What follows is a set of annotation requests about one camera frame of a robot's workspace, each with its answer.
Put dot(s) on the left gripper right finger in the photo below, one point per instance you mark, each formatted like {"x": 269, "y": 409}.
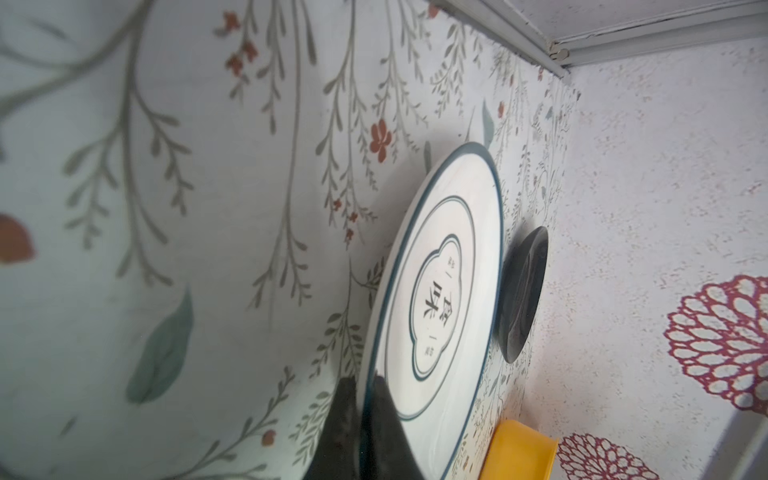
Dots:
{"x": 388, "y": 454}

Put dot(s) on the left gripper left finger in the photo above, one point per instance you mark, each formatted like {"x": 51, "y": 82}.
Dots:
{"x": 333, "y": 459}

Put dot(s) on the white plate clover emblem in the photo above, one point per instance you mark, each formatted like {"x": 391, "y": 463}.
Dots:
{"x": 432, "y": 320}

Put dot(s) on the yellow plastic bin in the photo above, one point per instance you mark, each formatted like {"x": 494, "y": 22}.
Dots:
{"x": 519, "y": 452}

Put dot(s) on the small black plate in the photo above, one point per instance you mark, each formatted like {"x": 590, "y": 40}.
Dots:
{"x": 520, "y": 290}

